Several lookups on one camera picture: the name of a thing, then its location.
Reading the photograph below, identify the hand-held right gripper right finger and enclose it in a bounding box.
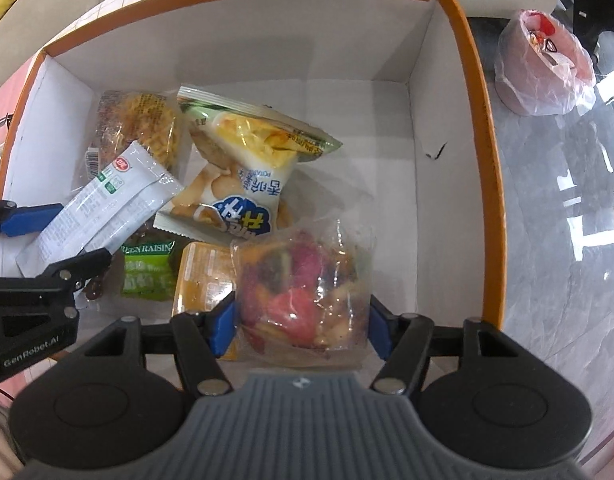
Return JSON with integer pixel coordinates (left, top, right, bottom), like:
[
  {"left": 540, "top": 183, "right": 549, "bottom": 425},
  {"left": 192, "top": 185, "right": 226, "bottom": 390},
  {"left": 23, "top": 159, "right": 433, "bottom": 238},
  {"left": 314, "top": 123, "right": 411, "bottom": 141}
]
[{"left": 368, "top": 294, "right": 535, "bottom": 396}]

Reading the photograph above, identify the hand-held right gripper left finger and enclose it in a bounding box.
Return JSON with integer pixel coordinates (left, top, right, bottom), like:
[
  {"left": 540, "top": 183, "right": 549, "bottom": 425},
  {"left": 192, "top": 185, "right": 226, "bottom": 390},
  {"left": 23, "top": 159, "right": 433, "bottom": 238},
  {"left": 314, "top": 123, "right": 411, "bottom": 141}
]
[{"left": 82, "top": 300, "right": 236, "bottom": 396}]

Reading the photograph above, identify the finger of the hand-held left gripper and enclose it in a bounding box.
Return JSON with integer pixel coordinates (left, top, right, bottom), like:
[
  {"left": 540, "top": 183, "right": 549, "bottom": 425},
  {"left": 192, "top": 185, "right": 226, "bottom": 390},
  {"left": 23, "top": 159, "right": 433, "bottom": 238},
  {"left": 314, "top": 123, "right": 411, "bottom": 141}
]
[
  {"left": 37, "top": 247, "right": 112, "bottom": 292},
  {"left": 0, "top": 195, "right": 65, "bottom": 238}
]

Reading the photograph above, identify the dark brown date packet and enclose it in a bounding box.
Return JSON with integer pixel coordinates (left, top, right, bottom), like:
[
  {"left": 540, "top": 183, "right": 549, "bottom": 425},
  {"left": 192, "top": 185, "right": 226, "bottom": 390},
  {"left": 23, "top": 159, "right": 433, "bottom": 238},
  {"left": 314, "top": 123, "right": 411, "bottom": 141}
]
[{"left": 77, "top": 255, "right": 128, "bottom": 303}]

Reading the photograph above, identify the orange yellow snack packet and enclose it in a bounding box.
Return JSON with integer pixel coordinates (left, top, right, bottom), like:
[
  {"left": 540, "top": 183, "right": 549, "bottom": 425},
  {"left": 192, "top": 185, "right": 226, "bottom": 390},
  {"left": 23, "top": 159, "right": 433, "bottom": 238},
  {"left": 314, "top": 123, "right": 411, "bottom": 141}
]
[{"left": 173, "top": 241, "right": 240, "bottom": 362}]

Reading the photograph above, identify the long white snack packet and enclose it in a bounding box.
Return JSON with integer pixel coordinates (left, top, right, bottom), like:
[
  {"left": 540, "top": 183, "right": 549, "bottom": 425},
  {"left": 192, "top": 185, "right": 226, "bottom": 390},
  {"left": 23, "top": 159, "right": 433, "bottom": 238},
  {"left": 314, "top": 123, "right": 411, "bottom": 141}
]
[{"left": 16, "top": 141, "right": 185, "bottom": 278}]

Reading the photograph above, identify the green raisin packet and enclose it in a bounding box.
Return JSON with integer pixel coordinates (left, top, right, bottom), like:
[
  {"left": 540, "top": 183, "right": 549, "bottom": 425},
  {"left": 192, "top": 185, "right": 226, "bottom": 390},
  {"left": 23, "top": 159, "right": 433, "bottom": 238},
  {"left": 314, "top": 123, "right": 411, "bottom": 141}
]
[{"left": 119, "top": 237, "right": 180, "bottom": 302}]

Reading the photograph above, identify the clear dried fruit bag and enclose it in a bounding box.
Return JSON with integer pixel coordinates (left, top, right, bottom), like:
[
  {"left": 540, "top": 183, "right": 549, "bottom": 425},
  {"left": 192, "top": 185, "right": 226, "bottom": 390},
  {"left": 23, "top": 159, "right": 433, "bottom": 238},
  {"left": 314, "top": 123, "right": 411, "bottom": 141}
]
[{"left": 230, "top": 220, "right": 375, "bottom": 366}]

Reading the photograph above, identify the fried noodle snack packet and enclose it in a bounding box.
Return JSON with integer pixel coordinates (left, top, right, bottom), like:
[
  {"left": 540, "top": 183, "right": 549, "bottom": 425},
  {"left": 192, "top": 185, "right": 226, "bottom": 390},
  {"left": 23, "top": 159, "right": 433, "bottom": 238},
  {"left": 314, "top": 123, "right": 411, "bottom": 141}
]
[{"left": 84, "top": 89, "right": 190, "bottom": 181}]

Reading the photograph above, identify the white and blue chips bag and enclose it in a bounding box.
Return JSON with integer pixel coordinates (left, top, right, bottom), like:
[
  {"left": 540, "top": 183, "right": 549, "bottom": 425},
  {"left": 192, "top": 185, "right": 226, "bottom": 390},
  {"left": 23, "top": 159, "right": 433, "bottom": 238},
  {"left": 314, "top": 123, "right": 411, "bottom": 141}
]
[{"left": 153, "top": 86, "right": 344, "bottom": 251}]

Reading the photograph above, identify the orange cardboard box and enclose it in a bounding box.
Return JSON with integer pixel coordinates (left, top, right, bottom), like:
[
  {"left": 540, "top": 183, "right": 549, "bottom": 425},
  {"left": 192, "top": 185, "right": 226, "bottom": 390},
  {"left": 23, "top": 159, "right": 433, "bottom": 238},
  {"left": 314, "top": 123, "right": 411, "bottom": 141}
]
[{"left": 0, "top": 0, "right": 508, "bottom": 361}]

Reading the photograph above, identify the pink trash bin with bag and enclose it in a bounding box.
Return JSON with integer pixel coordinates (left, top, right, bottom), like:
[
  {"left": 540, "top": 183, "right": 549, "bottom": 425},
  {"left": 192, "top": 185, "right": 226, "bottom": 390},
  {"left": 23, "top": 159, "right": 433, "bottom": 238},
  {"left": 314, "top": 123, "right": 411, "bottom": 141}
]
[{"left": 494, "top": 8, "right": 598, "bottom": 118}]

